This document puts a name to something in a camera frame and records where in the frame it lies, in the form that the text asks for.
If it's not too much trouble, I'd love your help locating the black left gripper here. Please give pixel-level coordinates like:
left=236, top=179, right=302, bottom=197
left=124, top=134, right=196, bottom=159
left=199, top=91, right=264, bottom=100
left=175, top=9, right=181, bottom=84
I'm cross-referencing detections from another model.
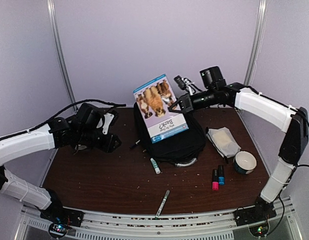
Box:
left=77, top=128, right=122, bottom=153

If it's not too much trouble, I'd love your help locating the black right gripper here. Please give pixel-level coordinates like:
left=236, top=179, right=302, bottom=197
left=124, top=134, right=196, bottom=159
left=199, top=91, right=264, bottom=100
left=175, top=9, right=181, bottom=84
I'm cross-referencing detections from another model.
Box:
left=168, top=88, right=217, bottom=114

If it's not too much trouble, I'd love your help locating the blue dog picture book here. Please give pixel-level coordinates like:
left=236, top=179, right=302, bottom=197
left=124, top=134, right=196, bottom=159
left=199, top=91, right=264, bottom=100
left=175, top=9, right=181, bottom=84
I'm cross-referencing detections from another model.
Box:
left=133, top=74, right=189, bottom=143

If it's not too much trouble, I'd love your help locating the black student backpack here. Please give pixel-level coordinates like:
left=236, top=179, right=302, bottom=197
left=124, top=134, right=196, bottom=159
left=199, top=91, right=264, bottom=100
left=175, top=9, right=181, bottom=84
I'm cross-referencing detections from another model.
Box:
left=133, top=103, right=206, bottom=164

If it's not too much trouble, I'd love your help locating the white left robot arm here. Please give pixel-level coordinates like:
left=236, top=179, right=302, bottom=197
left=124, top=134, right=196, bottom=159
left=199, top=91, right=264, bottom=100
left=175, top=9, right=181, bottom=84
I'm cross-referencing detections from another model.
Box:
left=0, top=104, right=121, bottom=223

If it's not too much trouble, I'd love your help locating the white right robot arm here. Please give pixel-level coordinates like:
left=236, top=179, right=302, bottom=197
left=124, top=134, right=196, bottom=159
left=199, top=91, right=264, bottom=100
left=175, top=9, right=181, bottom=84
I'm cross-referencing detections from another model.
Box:
left=168, top=82, right=309, bottom=221

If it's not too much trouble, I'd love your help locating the small black pen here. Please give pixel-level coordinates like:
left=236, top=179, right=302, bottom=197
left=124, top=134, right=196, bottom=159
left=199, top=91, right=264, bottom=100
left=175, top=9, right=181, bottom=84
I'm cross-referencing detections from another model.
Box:
left=129, top=140, right=140, bottom=150

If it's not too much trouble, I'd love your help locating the white plastic pouch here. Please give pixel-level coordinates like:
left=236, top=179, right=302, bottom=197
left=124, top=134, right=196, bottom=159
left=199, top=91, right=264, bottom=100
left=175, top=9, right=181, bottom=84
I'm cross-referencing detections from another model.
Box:
left=206, top=127, right=241, bottom=162

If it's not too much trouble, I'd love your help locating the pink capped black highlighter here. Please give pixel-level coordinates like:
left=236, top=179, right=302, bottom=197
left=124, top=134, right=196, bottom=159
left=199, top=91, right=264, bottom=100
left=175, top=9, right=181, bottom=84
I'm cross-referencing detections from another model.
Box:
left=212, top=169, right=219, bottom=191

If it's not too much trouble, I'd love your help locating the blue capped black highlighter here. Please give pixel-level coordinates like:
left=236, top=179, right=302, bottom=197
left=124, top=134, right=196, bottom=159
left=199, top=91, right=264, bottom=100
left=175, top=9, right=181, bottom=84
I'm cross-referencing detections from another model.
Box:
left=218, top=165, right=225, bottom=186

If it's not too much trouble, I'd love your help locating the blue white ceramic bowl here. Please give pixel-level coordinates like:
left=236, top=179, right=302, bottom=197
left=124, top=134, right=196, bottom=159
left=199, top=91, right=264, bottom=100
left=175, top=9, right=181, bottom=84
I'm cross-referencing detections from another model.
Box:
left=233, top=151, right=257, bottom=175

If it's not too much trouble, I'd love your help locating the thin green white pen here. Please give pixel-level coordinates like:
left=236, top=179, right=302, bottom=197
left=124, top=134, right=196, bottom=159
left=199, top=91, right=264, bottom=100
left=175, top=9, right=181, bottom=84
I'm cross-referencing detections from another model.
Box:
left=154, top=189, right=170, bottom=220

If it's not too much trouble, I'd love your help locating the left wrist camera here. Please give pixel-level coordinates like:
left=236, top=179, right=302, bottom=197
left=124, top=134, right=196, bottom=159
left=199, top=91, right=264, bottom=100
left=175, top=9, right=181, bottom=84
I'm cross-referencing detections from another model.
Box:
left=74, top=103, right=101, bottom=130

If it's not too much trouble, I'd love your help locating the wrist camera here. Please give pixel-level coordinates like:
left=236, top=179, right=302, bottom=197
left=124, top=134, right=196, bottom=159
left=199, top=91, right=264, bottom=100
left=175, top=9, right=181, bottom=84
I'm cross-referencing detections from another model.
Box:
left=74, top=103, right=101, bottom=130
left=199, top=66, right=224, bottom=90

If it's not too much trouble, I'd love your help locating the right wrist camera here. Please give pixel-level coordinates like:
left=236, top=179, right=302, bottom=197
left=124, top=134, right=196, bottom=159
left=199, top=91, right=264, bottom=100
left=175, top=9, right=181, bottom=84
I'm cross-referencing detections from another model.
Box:
left=199, top=66, right=224, bottom=90

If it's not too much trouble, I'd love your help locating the right aluminium corner post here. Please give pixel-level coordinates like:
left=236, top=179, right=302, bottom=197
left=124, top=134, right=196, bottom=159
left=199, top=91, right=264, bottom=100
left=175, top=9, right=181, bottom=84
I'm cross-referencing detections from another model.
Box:
left=243, top=0, right=268, bottom=86

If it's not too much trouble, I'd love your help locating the aluminium corner post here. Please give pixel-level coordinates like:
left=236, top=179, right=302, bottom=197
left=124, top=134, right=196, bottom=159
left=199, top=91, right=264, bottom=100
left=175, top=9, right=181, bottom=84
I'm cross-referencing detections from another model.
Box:
left=243, top=0, right=268, bottom=86
left=46, top=0, right=76, bottom=104

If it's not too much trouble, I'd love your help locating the left aluminium corner post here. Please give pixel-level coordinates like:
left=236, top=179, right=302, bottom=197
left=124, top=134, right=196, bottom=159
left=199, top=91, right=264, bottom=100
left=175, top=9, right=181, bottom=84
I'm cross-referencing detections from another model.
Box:
left=46, top=0, right=76, bottom=104

